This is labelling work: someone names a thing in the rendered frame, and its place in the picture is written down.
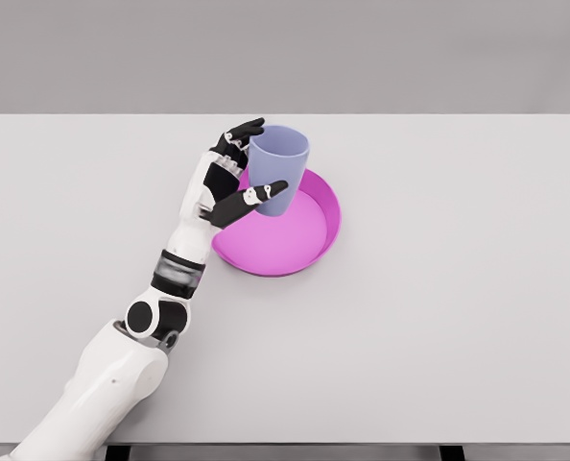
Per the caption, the magenta pink plate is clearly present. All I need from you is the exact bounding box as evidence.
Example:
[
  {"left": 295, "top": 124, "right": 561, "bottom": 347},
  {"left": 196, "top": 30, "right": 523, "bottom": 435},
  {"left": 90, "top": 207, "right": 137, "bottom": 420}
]
[{"left": 210, "top": 168, "right": 343, "bottom": 278}]

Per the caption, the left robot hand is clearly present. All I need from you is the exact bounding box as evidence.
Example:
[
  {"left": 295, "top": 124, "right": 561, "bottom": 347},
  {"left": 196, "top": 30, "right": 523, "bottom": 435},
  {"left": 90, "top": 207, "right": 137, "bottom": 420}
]
[{"left": 178, "top": 117, "right": 290, "bottom": 229}]

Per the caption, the lavender blue cup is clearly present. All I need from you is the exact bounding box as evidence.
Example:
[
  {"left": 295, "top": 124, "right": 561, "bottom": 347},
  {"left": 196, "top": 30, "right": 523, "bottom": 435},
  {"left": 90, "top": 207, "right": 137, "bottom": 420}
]
[{"left": 247, "top": 125, "right": 311, "bottom": 218}]

